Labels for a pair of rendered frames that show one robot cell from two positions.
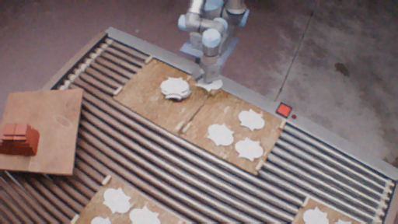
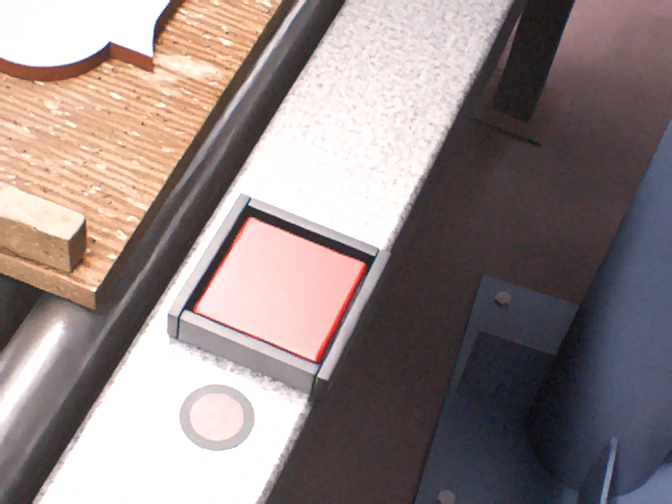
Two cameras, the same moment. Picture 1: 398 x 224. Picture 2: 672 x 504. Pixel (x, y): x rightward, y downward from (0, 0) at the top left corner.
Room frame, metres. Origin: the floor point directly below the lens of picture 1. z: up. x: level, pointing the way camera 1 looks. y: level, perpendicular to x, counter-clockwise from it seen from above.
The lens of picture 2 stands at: (1.17, -0.76, 1.39)
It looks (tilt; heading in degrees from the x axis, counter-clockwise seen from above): 53 degrees down; 73
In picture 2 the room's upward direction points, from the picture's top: 12 degrees clockwise
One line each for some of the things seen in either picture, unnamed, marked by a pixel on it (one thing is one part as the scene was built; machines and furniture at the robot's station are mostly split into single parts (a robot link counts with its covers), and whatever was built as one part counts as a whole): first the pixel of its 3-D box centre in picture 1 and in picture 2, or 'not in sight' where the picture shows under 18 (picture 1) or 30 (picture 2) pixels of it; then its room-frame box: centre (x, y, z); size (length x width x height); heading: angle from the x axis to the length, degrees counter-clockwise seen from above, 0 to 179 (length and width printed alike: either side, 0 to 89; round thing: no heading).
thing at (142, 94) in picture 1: (162, 93); not in sight; (1.32, 0.19, 0.93); 0.41 x 0.35 x 0.02; 60
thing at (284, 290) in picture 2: (284, 110); (280, 294); (1.25, -0.44, 0.92); 0.06 x 0.06 x 0.01; 60
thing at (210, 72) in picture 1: (204, 68); not in sight; (1.28, -0.02, 1.17); 0.12 x 0.09 x 0.16; 114
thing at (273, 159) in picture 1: (228, 136); not in sight; (1.09, -0.15, 0.90); 1.95 x 0.05 x 0.05; 60
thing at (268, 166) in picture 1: (223, 143); not in sight; (1.05, -0.12, 0.90); 1.95 x 0.05 x 0.05; 60
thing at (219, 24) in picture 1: (214, 28); not in sight; (1.39, -0.05, 1.33); 0.11 x 0.11 x 0.08; 74
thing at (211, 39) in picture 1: (211, 42); not in sight; (1.29, -0.04, 1.33); 0.09 x 0.08 x 0.11; 164
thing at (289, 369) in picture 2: (284, 110); (281, 292); (1.25, -0.44, 0.92); 0.08 x 0.08 x 0.02; 60
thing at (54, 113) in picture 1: (36, 129); not in sight; (0.97, 0.83, 1.03); 0.50 x 0.50 x 0.02; 5
